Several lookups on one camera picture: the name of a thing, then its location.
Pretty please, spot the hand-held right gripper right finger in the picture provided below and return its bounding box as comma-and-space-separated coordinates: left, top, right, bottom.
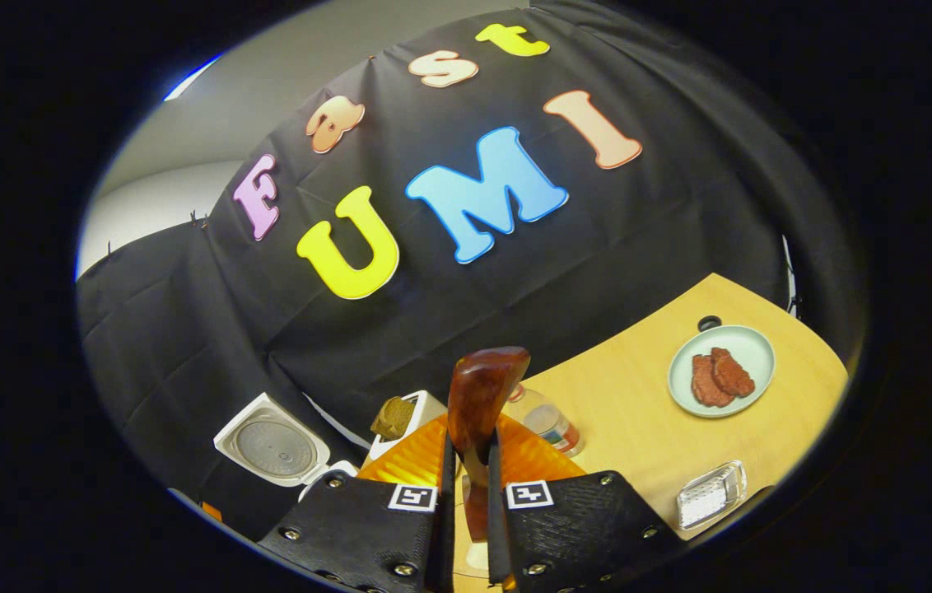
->
487, 412, 685, 593

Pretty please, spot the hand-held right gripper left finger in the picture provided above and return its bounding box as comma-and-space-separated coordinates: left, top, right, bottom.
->
256, 412, 457, 593

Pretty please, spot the brown wooden spoon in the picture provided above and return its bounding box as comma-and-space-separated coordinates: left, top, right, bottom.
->
447, 346, 531, 544

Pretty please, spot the white rice cooker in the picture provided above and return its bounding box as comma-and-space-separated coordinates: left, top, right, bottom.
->
213, 392, 360, 503

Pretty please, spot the brown bread slice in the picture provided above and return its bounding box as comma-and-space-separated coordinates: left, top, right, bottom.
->
371, 396, 417, 441

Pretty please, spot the white toaster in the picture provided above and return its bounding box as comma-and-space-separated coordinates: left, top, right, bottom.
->
367, 390, 448, 462

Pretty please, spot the clear plastic water bottle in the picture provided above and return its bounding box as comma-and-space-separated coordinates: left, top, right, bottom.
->
507, 383, 586, 458

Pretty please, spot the red meat slice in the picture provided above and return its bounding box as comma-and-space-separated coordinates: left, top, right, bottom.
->
691, 354, 734, 409
711, 347, 757, 399

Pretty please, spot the black backdrop cloth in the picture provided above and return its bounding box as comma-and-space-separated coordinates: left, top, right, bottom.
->
75, 0, 866, 544

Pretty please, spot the pale green plate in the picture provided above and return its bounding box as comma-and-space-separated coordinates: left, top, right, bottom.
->
668, 325, 776, 418

